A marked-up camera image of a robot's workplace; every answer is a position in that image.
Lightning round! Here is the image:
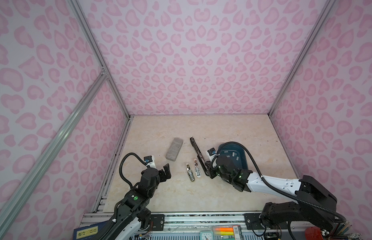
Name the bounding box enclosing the pink white stapler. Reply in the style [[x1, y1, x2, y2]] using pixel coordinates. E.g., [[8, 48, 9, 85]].
[[194, 159, 201, 178]]

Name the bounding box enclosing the olive white stapler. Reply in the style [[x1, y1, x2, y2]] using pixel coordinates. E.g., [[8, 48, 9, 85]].
[[186, 164, 195, 182]]

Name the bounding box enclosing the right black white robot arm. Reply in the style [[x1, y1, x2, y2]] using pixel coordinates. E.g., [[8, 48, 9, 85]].
[[205, 155, 347, 231]]

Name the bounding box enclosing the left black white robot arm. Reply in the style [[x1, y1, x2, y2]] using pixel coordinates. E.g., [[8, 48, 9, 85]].
[[93, 164, 171, 240]]

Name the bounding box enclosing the grey stone block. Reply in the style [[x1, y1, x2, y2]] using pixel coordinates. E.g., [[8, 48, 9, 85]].
[[165, 138, 184, 162]]

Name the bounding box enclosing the teal plastic tray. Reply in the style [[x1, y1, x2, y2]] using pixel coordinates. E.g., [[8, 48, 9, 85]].
[[219, 144, 249, 170]]

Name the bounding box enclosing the highlighter marker box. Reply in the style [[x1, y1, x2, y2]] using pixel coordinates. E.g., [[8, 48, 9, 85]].
[[212, 225, 244, 240]]

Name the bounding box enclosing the small teal clock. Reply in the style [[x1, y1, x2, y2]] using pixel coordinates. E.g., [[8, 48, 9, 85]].
[[200, 231, 214, 240]]

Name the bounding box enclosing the blue book yellow label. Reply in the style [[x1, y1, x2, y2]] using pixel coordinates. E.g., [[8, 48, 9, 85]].
[[73, 222, 107, 240]]

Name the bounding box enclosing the red pen holder with pens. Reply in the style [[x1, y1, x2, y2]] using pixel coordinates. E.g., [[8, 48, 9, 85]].
[[305, 221, 362, 240]]

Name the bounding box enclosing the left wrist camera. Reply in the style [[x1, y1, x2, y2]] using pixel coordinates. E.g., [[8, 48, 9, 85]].
[[144, 155, 156, 169]]

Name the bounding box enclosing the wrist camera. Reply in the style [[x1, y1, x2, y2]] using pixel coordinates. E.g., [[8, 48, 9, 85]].
[[144, 155, 156, 169], [206, 148, 217, 161]]

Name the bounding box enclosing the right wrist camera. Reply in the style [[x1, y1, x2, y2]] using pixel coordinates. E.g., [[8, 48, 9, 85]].
[[206, 148, 217, 161]]

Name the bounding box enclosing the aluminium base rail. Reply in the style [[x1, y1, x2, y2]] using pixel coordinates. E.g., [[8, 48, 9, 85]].
[[80, 212, 312, 240]]

